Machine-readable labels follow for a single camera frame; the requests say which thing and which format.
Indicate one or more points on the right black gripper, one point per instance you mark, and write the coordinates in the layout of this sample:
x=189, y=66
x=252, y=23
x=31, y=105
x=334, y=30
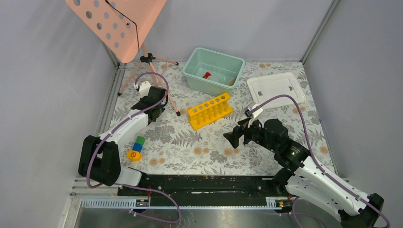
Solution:
x=244, y=128

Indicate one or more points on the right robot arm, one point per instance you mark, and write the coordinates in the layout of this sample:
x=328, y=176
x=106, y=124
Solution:
x=304, y=177

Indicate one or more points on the white plastic bin lid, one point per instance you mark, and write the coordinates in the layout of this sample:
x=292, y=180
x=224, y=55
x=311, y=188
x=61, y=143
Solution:
x=263, y=88

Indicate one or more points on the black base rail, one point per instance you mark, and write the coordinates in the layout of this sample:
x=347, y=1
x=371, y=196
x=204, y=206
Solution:
x=209, y=191

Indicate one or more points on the pink perforated music stand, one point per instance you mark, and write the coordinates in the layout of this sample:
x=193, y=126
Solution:
x=122, y=25

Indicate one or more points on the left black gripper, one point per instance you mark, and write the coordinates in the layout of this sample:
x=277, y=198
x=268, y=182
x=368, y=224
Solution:
x=143, y=99

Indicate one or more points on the floral patterned table mat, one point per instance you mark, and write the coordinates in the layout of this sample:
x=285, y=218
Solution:
x=173, y=147

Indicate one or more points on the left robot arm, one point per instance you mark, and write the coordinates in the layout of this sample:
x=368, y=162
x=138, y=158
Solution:
x=100, y=158

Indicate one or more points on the mint green plastic bin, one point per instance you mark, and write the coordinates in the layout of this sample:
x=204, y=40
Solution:
x=224, y=67

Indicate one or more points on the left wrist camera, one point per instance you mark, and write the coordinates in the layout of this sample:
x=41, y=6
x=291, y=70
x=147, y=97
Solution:
x=142, y=88

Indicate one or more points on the white wash bottle red cap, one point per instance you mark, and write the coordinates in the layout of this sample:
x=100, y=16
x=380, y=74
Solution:
x=209, y=76

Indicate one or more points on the yellow test tube rack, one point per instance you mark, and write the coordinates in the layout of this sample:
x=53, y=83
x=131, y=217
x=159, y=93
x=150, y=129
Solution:
x=209, y=111

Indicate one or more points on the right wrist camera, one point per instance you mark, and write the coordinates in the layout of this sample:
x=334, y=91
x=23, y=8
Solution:
x=252, y=111

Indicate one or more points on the yellow capped bottle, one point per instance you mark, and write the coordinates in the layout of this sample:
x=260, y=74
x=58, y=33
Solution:
x=134, y=155

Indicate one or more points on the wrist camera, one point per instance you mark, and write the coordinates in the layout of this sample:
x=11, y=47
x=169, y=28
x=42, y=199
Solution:
x=252, y=111
x=142, y=88

